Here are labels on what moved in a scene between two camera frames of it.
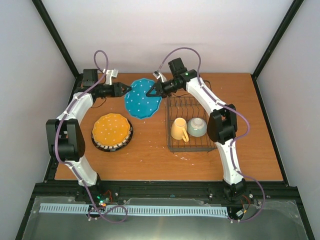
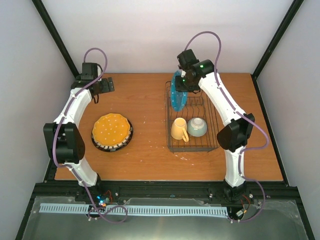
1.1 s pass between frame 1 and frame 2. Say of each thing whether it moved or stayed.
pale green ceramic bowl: stayed
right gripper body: moved
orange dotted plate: stayed
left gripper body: moved
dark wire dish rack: stayed
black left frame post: stayed
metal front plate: stayed
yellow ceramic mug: stayed
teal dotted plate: moved
